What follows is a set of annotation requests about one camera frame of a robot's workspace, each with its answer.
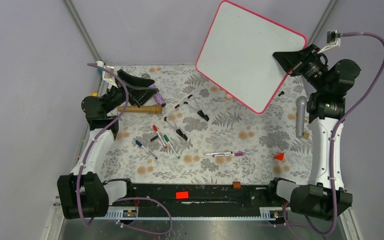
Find black marker cap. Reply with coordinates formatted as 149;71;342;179
149;135;159;142

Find pink capped marker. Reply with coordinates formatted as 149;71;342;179
212;152;246;157

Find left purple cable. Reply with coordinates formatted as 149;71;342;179
75;62;174;236

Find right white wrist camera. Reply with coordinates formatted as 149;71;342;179
317;30;341;54

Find purple glitter microphone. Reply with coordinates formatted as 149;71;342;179
141;73;166;108

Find small tan wooden cube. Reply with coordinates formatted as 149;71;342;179
302;132;311;140

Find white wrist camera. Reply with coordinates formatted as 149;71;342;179
96;61;117;88
317;30;341;54

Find small brown block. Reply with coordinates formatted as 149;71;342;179
232;181;242;190

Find purple cable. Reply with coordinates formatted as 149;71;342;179
75;62;174;236
283;31;384;238

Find red capped marker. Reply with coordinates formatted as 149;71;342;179
152;125;168;149

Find green capped marker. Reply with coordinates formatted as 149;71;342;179
163;134;180;159

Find blue capped marker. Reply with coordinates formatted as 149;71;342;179
135;140;158;160

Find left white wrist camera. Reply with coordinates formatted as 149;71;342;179
96;61;117;88

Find pink framed whiteboard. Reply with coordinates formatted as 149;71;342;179
195;0;308;114

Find black capped marker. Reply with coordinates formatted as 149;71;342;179
204;151;233;157

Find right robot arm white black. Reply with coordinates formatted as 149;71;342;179
266;44;361;221

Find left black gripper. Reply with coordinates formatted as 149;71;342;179
102;69;159;115

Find small red cone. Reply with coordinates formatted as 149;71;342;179
273;152;285;161

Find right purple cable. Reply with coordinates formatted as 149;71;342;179
283;31;384;238

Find floral patterned table mat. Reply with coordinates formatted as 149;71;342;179
101;65;313;185

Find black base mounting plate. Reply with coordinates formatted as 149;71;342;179
109;183;285;217

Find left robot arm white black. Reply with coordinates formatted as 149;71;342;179
57;69;159;220

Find aluminium slotted rail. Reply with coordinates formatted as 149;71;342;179
95;207;282;221

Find red tape label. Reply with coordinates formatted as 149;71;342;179
175;191;189;200

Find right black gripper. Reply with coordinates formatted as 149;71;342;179
272;44;328;94

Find silver grey microphone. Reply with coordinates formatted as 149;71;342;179
295;96;307;139

